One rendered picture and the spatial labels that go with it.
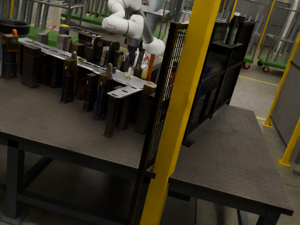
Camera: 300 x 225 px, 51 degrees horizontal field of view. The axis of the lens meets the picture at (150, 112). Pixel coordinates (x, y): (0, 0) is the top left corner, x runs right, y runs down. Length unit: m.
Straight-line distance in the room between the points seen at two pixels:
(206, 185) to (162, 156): 0.31
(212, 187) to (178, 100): 0.56
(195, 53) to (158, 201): 0.90
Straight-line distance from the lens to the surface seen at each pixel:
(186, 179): 1.87
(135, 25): 2.26
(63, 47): 2.92
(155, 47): 3.08
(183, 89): 1.61
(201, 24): 1.55
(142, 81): 2.39
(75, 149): 1.94
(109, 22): 2.21
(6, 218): 2.50
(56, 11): 9.02
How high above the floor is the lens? 1.70
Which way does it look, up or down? 22 degrees down
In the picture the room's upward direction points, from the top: 12 degrees clockwise
